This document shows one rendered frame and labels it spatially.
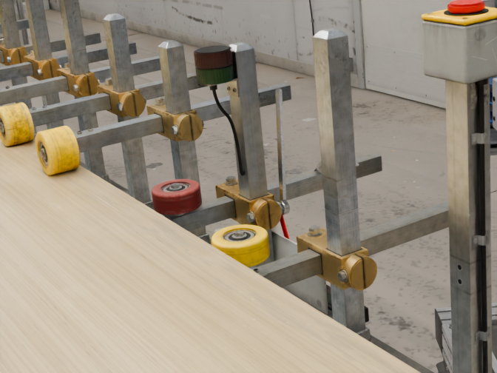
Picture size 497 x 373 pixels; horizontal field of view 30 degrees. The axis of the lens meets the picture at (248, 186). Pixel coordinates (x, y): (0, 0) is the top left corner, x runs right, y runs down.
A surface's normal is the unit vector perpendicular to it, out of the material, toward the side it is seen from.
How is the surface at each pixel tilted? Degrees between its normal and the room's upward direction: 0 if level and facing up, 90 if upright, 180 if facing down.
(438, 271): 0
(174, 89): 90
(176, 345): 0
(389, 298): 0
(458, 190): 90
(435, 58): 90
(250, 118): 90
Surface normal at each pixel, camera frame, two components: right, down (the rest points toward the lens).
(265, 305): -0.10, -0.94
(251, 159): 0.52, 0.24
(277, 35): -0.86, 0.25
